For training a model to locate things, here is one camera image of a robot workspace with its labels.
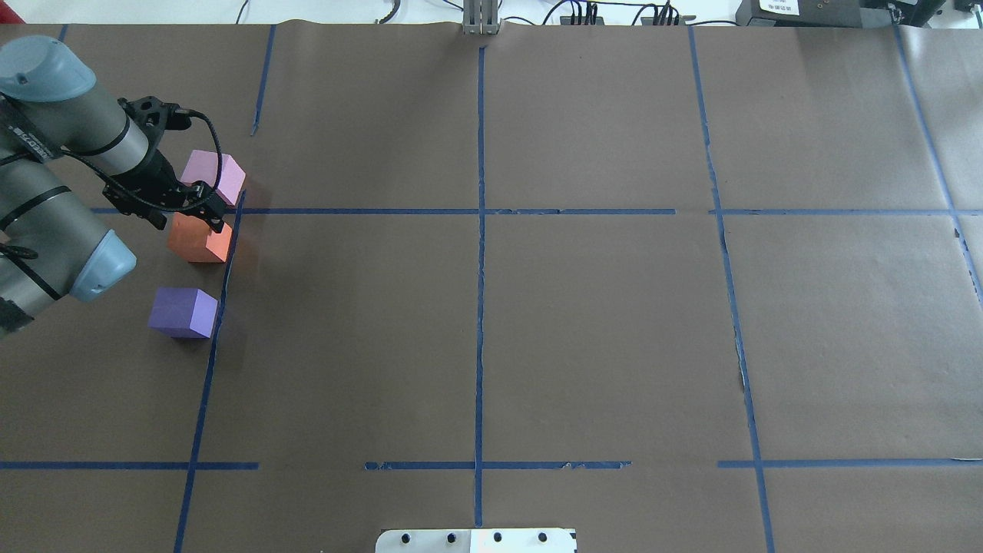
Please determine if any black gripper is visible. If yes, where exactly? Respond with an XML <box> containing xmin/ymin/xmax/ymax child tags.
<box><xmin>102</xmin><ymin>153</ymin><xmax>226</xmax><ymax>233</ymax></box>

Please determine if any orange foam block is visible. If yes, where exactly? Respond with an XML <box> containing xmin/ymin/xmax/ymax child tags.
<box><xmin>167</xmin><ymin>214</ymin><xmax>233</xmax><ymax>263</ymax></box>

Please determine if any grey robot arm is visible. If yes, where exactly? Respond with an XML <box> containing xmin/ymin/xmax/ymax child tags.
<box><xmin>1</xmin><ymin>35</ymin><xmax>226</xmax><ymax>336</ymax></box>

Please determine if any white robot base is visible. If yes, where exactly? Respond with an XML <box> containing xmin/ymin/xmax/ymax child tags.
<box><xmin>375</xmin><ymin>528</ymin><xmax>578</xmax><ymax>552</ymax></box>

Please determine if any pink foam block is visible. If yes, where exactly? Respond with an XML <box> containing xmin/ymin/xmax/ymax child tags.
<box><xmin>180</xmin><ymin>150</ymin><xmax>246</xmax><ymax>207</ymax></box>

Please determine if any purple foam block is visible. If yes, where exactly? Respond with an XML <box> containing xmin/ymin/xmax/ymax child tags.
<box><xmin>147</xmin><ymin>287</ymin><xmax>219</xmax><ymax>339</ymax></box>

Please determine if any black box device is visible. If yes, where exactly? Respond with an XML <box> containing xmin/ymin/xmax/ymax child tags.
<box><xmin>734</xmin><ymin>1</ymin><xmax>915</xmax><ymax>28</ymax></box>

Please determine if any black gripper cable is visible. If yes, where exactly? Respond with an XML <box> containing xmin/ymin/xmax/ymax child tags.
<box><xmin>54</xmin><ymin>110</ymin><xmax>223</xmax><ymax>212</ymax></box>

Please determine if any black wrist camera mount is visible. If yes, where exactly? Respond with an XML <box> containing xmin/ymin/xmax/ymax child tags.
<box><xmin>117</xmin><ymin>97</ymin><xmax>192</xmax><ymax>139</ymax></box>

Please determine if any aluminium frame post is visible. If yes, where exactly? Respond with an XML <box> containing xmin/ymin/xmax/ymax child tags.
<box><xmin>461</xmin><ymin>0</ymin><xmax>501</xmax><ymax>35</ymax></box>

